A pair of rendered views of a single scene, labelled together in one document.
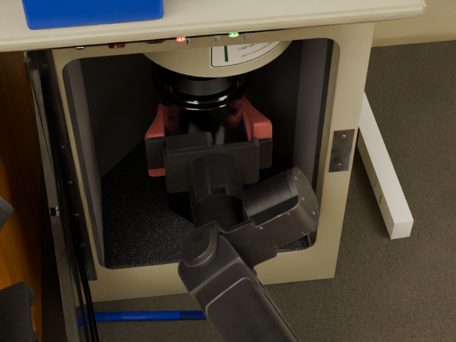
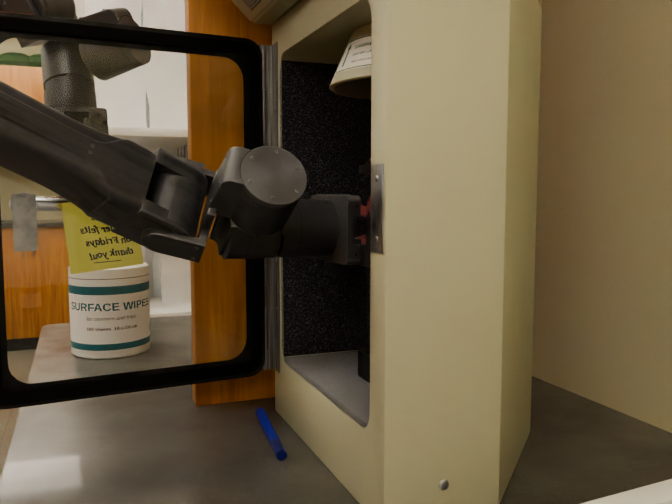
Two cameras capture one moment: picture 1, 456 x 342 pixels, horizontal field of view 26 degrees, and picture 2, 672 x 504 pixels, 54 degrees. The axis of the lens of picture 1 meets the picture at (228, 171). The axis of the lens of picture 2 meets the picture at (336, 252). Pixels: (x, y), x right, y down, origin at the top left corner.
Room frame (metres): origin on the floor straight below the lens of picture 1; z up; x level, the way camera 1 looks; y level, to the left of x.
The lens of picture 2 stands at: (0.50, -0.62, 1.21)
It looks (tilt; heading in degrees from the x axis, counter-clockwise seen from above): 5 degrees down; 76
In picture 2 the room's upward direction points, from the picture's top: straight up
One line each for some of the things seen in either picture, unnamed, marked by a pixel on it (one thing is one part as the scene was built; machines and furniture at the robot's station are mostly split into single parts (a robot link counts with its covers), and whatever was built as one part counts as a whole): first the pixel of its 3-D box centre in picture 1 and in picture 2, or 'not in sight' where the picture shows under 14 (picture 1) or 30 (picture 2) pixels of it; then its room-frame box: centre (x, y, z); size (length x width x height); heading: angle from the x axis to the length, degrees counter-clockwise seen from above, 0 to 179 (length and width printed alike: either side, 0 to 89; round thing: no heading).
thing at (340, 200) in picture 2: (214, 183); (309, 228); (0.63, 0.01, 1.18); 0.10 x 0.07 x 0.07; 98
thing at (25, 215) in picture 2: not in sight; (24, 222); (0.36, 0.10, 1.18); 0.02 x 0.02 x 0.06; 13
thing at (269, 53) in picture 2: (66, 188); (269, 211); (0.62, 0.17, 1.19); 0.03 x 0.02 x 0.39; 97
